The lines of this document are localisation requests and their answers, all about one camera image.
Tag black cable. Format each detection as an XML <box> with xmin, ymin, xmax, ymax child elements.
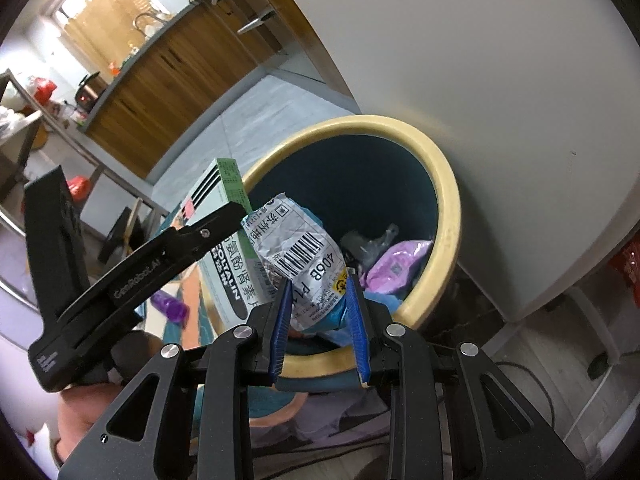
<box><xmin>494</xmin><ymin>359</ymin><xmax>559</xmax><ymax>429</ymax></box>

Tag barcode packet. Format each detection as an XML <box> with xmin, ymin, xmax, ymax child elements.
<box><xmin>242</xmin><ymin>191</ymin><xmax>358</xmax><ymax>333</ymax></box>

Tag stainless steel oven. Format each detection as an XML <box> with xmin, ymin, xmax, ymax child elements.
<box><xmin>195</xmin><ymin>0</ymin><xmax>332</xmax><ymax>82</ymax></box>

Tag yellow rimmed teal bin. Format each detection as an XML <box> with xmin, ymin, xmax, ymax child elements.
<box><xmin>200</xmin><ymin>115</ymin><xmax>461</xmax><ymax>378</ymax></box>

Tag small red bag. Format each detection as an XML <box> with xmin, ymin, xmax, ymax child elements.
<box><xmin>27</xmin><ymin>76</ymin><xmax>57</xmax><ymax>107</ymax></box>

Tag purple packet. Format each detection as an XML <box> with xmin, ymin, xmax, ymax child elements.
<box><xmin>360</xmin><ymin>239</ymin><xmax>435</xmax><ymax>294</ymax></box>

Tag steel faucet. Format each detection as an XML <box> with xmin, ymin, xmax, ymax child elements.
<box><xmin>132</xmin><ymin>9</ymin><xmax>167</xmax><ymax>37</ymax></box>

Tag wooden kitchen cabinets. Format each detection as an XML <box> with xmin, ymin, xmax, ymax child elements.
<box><xmin>62</xmin><ymin>0</ymin><xmax>351</xmax><ymax>181</ymax></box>

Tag green and white medicine box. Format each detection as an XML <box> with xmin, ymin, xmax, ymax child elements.
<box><xmin>180</xmin><ymin>157</ymin><xmax>281</xmax><ymax>333</ymax></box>

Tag wooden board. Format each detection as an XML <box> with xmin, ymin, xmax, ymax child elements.
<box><xmin>123</xmin><ymin>197</ymin><xmax>143</xmax><ymax>257</ymax></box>

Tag lilac cloth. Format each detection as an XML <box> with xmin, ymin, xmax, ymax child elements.
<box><xmin>299</xmin><ymin>389</ymin><xmax>392</xmax><ymax>442</ymax></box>

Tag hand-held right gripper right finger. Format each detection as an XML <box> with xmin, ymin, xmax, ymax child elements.
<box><xmin>347</xmin><ymin>272</ymin><xmax>586</xmax><ymax>480</ymax></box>

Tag white cupboard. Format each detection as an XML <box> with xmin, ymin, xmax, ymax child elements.
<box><xmin>260</xmin><ymin>0</ymin><xmax>640</xmax><ymax>367</ymax></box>

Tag steel shelf rack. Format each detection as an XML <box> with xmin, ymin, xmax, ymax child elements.
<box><xmin>0</xmin><ymin>67</ymin><xmax>171</xmax><ymax>311</ymax></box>

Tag red printed bag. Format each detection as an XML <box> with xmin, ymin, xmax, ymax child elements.
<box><xmin>606</xmin><ymin>244</ymin><xmax>640</xmax><ymax>307</ymax></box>

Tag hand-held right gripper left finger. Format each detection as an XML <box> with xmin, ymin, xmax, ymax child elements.
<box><xmin>57</xmin><ymin>277</ymin><xmax>293</xmax><ymax>480</ymax></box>

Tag red plastic bag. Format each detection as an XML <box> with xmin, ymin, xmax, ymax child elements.
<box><xmin>67</xmin><ymin>175</ymin><xmax>94</xmax><ymax>202</ymax></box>

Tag black box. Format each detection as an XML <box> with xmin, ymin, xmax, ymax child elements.
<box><xmin>97</xmin><ymin>207</ymin><xmax>134</xmax><ymax>264</ymax></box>

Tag person's left hand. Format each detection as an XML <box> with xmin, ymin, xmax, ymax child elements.
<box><xmin>56</xmin><ymin>389</ymin><xmax>118</xmax><ymax>463</ymax></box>

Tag teal printed mat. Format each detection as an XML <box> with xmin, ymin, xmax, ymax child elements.
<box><xmin>132</xmin><ymin>210</ymin><xmax>313</xmax><ymax>423</ymax></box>

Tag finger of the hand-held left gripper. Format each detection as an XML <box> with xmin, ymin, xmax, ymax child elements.
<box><xmin>172</xmin><ymin>200</ymin><xmax>254</xmax><ymax>263</ymax></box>

